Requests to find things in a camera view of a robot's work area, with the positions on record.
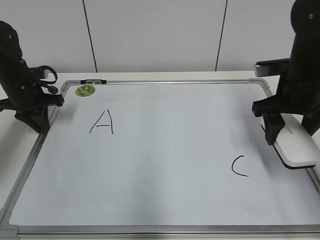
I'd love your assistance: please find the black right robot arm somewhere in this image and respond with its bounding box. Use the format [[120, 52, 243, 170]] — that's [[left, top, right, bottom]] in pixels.
[[252, 0, 320, 145]]

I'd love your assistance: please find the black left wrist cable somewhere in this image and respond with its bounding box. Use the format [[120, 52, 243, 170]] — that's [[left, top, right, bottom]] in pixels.
[[34, 65, 59, 95]]

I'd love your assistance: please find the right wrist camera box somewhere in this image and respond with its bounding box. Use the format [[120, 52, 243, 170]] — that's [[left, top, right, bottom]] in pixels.
[[254, 58, 290, 78]]

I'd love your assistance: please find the green round magnet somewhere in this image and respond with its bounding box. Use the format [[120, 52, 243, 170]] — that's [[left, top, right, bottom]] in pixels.
[[75, 85, 96, 97]]

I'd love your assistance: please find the white magnetic whiteboard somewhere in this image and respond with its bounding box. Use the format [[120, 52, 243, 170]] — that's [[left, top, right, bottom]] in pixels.
[[0, 78, 320, 239]]

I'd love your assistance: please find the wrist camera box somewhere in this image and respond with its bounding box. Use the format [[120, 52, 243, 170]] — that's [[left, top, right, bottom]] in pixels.
[[28, 66, 49, 80], [254, 58, 290, 78]]

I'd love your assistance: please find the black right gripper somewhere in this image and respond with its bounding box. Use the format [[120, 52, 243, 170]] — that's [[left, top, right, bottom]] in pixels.
[[252, 58, 320, 146]]

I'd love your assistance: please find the black grey marker clip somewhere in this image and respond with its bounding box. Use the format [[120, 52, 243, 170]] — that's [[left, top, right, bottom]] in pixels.
[[80, 79, 107, 85]]

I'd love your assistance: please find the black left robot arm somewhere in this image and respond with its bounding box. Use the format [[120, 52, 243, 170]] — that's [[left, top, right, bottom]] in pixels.
[[0, 21, 64, 134]]

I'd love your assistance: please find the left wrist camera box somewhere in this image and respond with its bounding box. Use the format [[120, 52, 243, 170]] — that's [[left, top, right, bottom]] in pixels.
[[28, 66, 49, 80]]

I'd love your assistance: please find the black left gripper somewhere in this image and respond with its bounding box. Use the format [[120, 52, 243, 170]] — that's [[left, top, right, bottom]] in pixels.
[[0, 61, 64, 133]]

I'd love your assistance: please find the white whiteboard eraser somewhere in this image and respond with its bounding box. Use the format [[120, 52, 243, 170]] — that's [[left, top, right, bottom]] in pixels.
[[272, 113, 320, 170]]

